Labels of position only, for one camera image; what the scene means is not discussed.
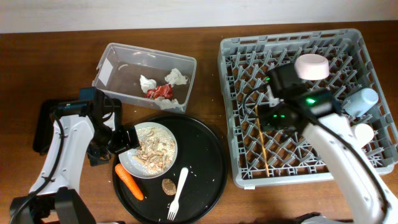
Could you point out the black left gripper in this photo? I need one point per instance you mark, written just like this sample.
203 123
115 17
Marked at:
124 144

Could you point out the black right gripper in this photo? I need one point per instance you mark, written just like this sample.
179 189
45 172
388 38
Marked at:
266 125

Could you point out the wooden chopstick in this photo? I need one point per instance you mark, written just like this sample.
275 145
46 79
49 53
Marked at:
261 137

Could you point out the rice and food scraps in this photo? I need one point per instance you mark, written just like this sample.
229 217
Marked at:
157 150

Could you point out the grey plate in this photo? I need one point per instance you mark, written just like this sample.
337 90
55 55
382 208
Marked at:
131 165

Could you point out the orange carrot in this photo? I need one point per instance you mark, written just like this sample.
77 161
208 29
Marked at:
125 176

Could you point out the white tissue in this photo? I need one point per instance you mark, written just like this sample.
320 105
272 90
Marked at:
147 84
176 78
166 104

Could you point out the pink bowl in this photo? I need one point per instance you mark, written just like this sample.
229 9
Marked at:
312 67

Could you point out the red wrapper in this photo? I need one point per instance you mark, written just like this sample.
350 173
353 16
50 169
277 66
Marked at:
160 91

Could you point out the brown cookie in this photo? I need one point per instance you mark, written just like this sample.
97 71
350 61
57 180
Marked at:
168 187

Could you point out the light blue cup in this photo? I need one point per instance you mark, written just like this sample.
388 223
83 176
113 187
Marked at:
360 102

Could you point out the white cup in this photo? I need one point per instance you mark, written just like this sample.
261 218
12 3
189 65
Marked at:
363 133

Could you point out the white plastic fork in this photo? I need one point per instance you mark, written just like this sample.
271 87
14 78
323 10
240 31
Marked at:
174 206

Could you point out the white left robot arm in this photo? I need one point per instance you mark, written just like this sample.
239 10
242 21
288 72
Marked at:
57 186

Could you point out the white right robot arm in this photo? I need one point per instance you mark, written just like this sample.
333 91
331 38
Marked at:
316 115

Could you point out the grey dishwasher rack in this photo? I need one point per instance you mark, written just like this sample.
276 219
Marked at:
243 63

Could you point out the clear plastic waste bin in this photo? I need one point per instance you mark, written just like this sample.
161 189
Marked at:
121 66

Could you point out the black round tray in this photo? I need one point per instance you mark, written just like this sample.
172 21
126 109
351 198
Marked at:
202 153

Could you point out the black rectangular tray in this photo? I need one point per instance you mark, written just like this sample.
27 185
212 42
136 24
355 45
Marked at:
44 129

